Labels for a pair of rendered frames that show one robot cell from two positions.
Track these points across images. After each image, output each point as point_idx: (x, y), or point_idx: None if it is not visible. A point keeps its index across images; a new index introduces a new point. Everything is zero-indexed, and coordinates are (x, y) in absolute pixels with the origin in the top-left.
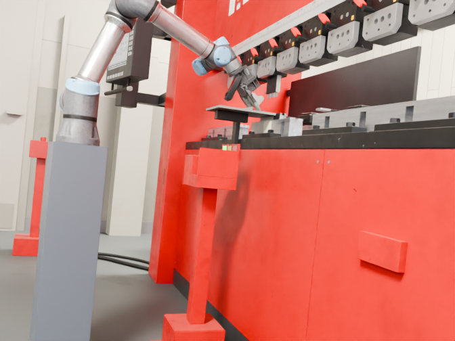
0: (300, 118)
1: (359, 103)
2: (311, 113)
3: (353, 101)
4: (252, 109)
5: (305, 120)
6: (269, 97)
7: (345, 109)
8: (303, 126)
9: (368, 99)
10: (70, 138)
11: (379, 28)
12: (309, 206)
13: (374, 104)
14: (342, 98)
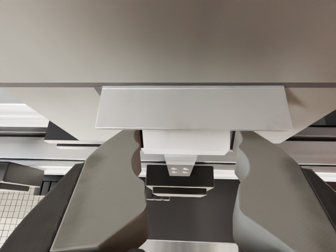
0: (192, 180)
1: (189, 233)
2: (152, 190)
3: (207, 239)
4: (100, 104)
5: (165, 170)
6: (205, 244)
7: (228, 226)
8: (221, 169)
9: (167, 237)
10: None
11: None
12: None
13: (153, 225)
14: (242, 250)
